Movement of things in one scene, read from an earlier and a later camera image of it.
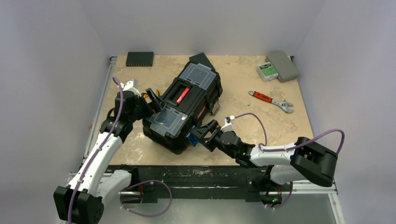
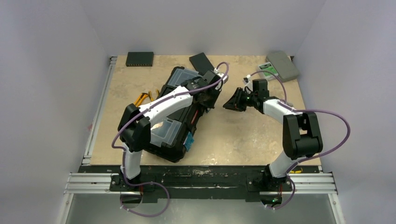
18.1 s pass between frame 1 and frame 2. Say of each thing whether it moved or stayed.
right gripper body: moved
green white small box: stayed
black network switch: stayed
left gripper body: moved
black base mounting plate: stayed
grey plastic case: stayed
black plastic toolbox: moved
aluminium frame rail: stayed
